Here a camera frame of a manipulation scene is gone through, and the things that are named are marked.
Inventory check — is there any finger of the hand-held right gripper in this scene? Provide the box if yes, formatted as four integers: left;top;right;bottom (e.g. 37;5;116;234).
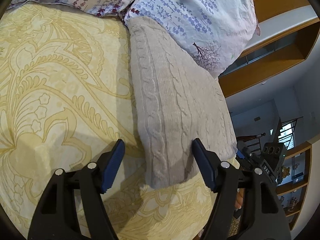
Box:
237;147;262;174

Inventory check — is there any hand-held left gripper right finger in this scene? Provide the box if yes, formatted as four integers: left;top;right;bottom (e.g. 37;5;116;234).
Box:
192;138;292;240

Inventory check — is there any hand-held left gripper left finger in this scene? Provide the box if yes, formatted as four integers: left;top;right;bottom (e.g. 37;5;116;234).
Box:
27;139;125;240

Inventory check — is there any beige cable-knit sweater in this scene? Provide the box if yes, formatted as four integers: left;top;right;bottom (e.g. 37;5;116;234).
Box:
124;16;238;190

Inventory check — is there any person's right hand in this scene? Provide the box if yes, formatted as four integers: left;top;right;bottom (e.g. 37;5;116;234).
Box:
234;189;245;210

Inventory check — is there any dark wooden furniture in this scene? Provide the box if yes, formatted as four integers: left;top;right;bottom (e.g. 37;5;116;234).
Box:
236;132;267;153

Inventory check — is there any barred window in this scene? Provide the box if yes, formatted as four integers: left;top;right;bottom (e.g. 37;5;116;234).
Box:
269;116;303;153

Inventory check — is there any yellow patterned bed sheet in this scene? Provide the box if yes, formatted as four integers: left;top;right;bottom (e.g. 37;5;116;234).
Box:
0;4;241;240

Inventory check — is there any wooden headboard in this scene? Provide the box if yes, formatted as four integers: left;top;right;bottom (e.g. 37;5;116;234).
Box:
217;0;320;98

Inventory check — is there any blue floral pillow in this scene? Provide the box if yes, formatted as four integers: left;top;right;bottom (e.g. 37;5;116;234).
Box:
117;0;261;78

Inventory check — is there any wooden wall shelf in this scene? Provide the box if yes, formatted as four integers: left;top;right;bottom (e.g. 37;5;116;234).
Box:
275;140;313;230

